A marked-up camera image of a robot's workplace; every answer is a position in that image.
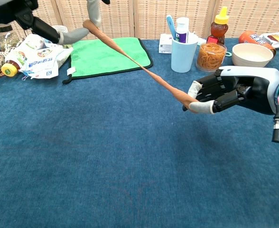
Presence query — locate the bamboo folding screen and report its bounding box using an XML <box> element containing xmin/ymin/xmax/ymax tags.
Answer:
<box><xmin>0</xmin><ymin>0</ymin><xmax>279</xmax><ymax>41</ymax></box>

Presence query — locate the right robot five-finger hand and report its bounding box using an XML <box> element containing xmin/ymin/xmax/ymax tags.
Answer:
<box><xmin>182</xmin><ymin>66</ymin><xmax>279</xmax><ymax>116</ymax></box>

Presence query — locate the green microfiber cloth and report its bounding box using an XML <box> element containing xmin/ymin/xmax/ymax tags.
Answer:
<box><xmin>62</xmin><ymin>37</ymin><xmax>154</xmax><ymax>85</ymax></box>

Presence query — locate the small red block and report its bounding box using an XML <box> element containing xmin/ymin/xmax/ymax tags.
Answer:
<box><xmin>206</xmin><ymin>35</ymin><xmax>219</xmax><ymax>45</ymax></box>

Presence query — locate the light blue plastic cup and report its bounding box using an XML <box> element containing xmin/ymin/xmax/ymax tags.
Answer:
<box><xmin>171</xmin><ymin>32</ymin><xmax>199</xmax><ymax>73</ymax></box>

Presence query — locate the honey bottle with yellow cap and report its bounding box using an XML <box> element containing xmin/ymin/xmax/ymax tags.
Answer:
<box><xmin>210</xmin><ymin>6</ymin><xmax>230</xmax><ymax>45</ymax></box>

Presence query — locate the clear jar of rubber bands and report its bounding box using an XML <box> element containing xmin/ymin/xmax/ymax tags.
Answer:
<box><xmin>196</xmin><ymin>42</ymin><xmax>227</xmax><ymax>72</ymax></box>

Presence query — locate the white bottle with yellow cap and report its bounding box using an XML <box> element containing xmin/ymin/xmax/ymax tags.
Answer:
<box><xmin>1</xmin><ymin>34</ymin><xmax>45</xmax><ymax>77</ymax></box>

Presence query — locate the white wrapped snack package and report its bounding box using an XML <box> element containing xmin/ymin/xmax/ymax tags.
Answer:
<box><xmin>259</xmin><ymin>32</ymin><xmax>279</xmax><ymax>49</ymax></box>

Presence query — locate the small white printed box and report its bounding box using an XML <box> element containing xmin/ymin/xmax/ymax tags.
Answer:
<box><xmin>158</xmin><ymin>33</ymin><xmax>173</xmax><ymax>54</ymax></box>

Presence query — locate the white and purple toothpaste tube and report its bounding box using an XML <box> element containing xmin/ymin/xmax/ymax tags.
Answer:
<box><xmin>176</xmin><ymin>17</ymin><xmax>190</xmax><ymax>44</ymax></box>

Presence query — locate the clear tub of colourful clips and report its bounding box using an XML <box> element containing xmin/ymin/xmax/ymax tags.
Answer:
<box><xmin>50</xmin><ymin>25</ymin><xmax>70</xmax><ymax>49</ymax></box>

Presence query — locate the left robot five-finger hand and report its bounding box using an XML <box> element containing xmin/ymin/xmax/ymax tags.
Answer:
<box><xmin>0</xmin><ymin>0</ymin><xmax>111</xmax><ymax>45</ymax></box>

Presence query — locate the glass jar with black lid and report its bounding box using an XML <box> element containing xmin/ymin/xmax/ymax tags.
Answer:
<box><xmin>0</xmin><ymin>23</ymin><xmax>20</xmax><ymax>52</ymax></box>

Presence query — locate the blue fuzzy table cover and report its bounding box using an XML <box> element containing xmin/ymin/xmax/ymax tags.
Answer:
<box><xmin>0</xmin><ymin>38</ymin><xmax>279</xmax><ymax>228</ymax></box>

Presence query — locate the white printed plastic bag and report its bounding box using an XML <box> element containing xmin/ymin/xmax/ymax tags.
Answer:
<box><xmin>19</xmin><ymin>42</ymin><xmax>74</xmax><ymax>79</ymax></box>

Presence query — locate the orange stretchy sausage toy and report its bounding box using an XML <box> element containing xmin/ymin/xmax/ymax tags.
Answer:
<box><xmin>82</xmin><ymin>19</ymin><xmax>199</xmax><ymax>114</ymax></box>

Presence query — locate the beige bowl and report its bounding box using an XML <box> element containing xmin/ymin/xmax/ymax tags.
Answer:
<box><xmin>232</xmin><ymin>43</ymin><xmax>274</xmax><ymax>68</ymax></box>

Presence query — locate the light blue toothbrush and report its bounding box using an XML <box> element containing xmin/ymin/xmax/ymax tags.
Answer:
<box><xmin>166</xmin><ymin>14</ymin><xmax>177</xmax><ymax>41</ymax></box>

